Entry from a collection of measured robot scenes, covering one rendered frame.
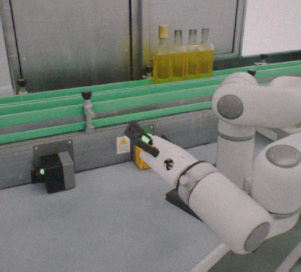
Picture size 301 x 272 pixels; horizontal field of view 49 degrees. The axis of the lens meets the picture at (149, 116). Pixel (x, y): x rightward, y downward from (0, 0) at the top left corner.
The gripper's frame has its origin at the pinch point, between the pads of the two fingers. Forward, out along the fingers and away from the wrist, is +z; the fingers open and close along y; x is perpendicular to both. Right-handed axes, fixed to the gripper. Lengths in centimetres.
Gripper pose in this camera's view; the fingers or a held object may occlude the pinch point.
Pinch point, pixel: (147, 136)
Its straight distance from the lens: 66.0
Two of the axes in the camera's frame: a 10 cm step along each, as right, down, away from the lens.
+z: -5.3, -4.4, 7.3
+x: 5.4, -8.3, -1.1
